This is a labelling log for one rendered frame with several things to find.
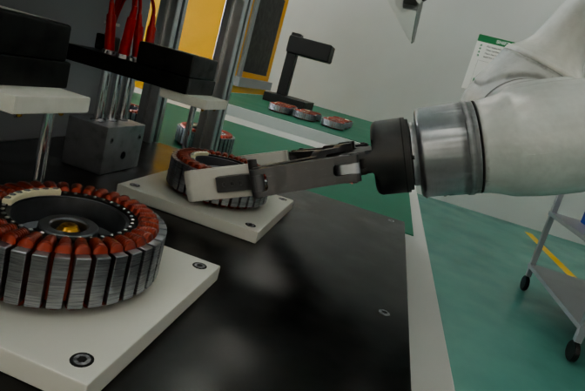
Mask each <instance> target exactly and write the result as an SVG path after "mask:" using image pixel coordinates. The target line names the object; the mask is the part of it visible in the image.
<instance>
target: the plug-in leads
mask: <svg viewBox="0 0 585 391"><path fill-rule="evenodd" d="M125 1H126V0H115V4H114V0H110V3H109V11H108V14H107V15H106V20H104V23H105V24H106V26H105V33H104V34H103V33H97V37H96V42H95V48H96V49H100V50H102V52H104V53H106V51H114V55H116V57H120V58H123V59H128V57H132V58H135V61H136V60H137V55H138V47H139V43H140V41H143V36H144V27H143V25H142V0H132V7H131V13H130V15H129V16H128V17H127V20H126V24H125V27H124V33H123V36H122V40H121V44H120V47H119V43H120V38H118V37H115V35H116V26H117V27H119V25H120V24H117V20H118V16H119V14H120V11H121V10H122V8H123V6H124V3H125ZM151 6H152V15H151V20H150V24H149V25H148V26H147V32H146V37H145V42H149V43H153V44H154V41H155V34H156V27H155V22H156V16H155V14H156V8H155V3H154V0H151ZM137 11H138V14H137ZM136 16H137V19H136ZM132 39H133V45H132V55H131V54H130V52H131V43H132ZM118 48H119V49H118Z"/></svg>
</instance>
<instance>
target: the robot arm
mask: <svg viewBox="0 0 585 391"><path fill-rule="evenodd" d="M584 64H585V0H565V1H564V2H563V3H562V4H561V6H560V7H559V8H558V9H557V10H556V11H555V13H554V14H553V15H552V16H551V17H550V18H549V19H548V21H547V22H546V23H545V24H544V25H543V26H542V27H541V28H540V29H539V30H538V31H537V32H536V33H535V34H534V35H532V36H531V37H529V38H527V39H525V40H523V41H520V42H517V43H513V44H507V45H506V46H505V47H504V48H503V50H502V51H501V52H500V53H499V54H498V55H497V56H496V57H495V58H494V59H493V60H492V61H491V62H490V63H489V64H488V65H487V66H486V67H485V68H484V69H483V70H482V71H481V72H480V73H479V74H477V75H476V77H475V78H474V81H473V82H472V83H471V84H470V85H469V86H468V87H467V89H466V90H465V91H464V93H463V95H462V97H461V101H460V102H458V103H454V104H442V105H435V106H428V107H422V108H417V109H415V110H414V121H413V122H411V123H407V119H404V118H391V119H384V120H378V121H374V122H372V124H371V127H370V140H371V146H368V143H365V142H361V143H360V144H355V143H354V141H346V142H340V143H338V144H335V145H325V146H323V147H317V148H306V149H304V148H299V149H298V150H296V151H295V150H291V151H290V152H289V151H288V150H284V151H277V152H264V153H257V154H249V155H242V156H240V157H241V158H246V159H247V164H243V165H229V166H220V167H213V168H205V169H197V170H190V171H185V172H184V178H185V188H186V193H187V199H188V201H189V202H195V201H204V200H213V199H229V198H238V197H248V196H252V197H253V198H255V199H262V198H263V197H266V196H271V195H276V194H281V193H287V192H296V191H302V190H306V189H312V188H317V187H322V186H328V185H337V184H348V183H353V184H355V183H358V182H359V181H361V180H362V179H361V175H366V174H368V173H373V174H374V176H375V184H376V187H377V190H378V192H379V193H380V194H383V195H385V194H395V193H403V192H412V190H414V186H415V185H420V187H421V192H422V195H423V196H424V197H426V198H429V197H436V196H444V197H446V196H447V195H449V196H454V195H463V194H468V195H475V194H476V193H500V194H505V195H509V196H515V197H528V196H549V195H562V194H570V193H577V192H585V78H584V77H583V67H584ZM257 164H258V165H257ZM264 174H265V175H266V180H267V185H265V179H264Z"/></svg>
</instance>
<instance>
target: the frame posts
mask: <svg viewBox="0 0 585 391"><path fill-rule="evenodd" d="M188 1H189V0H160V4H159V8H158V16H157V21H156V25H155V27H156V34H155V41H154V43H155V44H159V45H163V46H166V47H170V48H173V49H176V50H178V47H179V42H180V38H181V34H182V29H183V25H184V21H185V13H186V10H187V5H188ZM252 2H253V0H225V8H224V11H223V16H222V19H221V23H220V27H219V33H218V38H217V42H216V45H215V50H214V53H213V57H212V60H216V61H218V65H217V70H216V73H215V77H214V80H213V81H215V86H214V90H213V94H212V97H215V98H220V99H224V100H226V101H228V103H229V99H230V96H231V92H232V85H233V81H234V78H235V74H236V70H237V67H238V62H239V56H240V52H241V49H242V45H243V42H244V37H245V31H246V27H247V24H248V20H249V16H250V12H251V8H252ZM160 90H161V87H158V86H156V85H153V84H147V83H145V82H144V85H143V90H142V94H141V98H140V103H139V107H138V115H137V119H136V122H138V123H140V124H144V125H145V132H144V136H143V141H144V142H147V143H152V142H158V140H159V135H160V131H161V127H162V123H163V119H164V115H165V107H166V103H167V98H162V97H160V96H159V94H160ZM226 110H227V107H226ZM226 110H216V111H213V110H204V111H201V110H200V114H199V118H198V125H197V129H196V132H195V137H194V140H193V144H192V148H201V149H207V150H208V151H209V150H214V151H215V152H216V151H217V149H218V146H219V139H220V135H221V132H222V128H223V124H224V121H225V114H226Z"/></svg>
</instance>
